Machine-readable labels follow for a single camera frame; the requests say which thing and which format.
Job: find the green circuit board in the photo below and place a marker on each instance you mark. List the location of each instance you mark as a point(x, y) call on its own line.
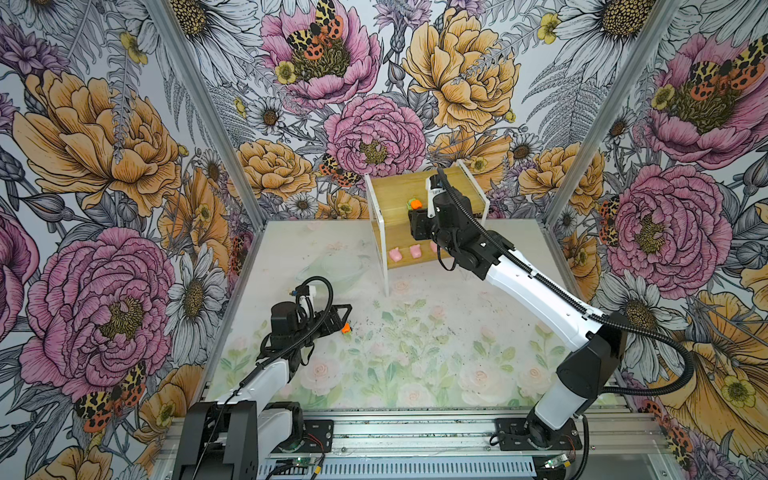
point(298, 465)
point(558, 461)

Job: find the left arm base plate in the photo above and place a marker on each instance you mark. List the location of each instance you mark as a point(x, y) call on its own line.
point(317, 437)

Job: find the aluminium front rail frame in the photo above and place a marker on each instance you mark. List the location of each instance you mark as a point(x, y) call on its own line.
point(454, 444)

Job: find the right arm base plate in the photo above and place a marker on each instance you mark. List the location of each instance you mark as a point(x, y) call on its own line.
point(526, 434)

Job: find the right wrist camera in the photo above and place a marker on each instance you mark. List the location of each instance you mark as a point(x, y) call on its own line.
point(434, 187)

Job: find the green circuit board right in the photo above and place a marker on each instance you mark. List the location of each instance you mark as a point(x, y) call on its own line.
point(558, 461)

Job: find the right aluminium corner post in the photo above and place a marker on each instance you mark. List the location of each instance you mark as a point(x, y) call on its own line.
point(659, 20)

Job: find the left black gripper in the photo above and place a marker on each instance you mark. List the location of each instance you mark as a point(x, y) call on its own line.
point(337, 323)

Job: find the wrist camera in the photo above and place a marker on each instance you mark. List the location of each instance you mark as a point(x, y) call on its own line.
point(304, 296)
point(434, 187)

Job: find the aluminium corner post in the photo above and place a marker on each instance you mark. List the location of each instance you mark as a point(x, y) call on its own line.
point(185, 62)
point(659, 20)

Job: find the green circuit board left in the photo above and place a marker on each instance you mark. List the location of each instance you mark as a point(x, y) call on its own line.
point(298, 465)

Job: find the green orange toy car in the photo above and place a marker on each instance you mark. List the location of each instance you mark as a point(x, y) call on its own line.
point(414, 203)

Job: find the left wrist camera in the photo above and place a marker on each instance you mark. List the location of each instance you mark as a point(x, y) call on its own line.
point(304, 296)

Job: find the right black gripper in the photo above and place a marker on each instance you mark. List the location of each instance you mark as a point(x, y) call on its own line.
point(418, 223)

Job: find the left aluminium corner post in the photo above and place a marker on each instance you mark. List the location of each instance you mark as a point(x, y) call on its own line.
point(185, 62)

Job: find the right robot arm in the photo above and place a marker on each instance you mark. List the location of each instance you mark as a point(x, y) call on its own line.
point(595, 348)

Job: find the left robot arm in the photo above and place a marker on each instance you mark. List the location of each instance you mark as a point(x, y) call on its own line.
point(228, 438)

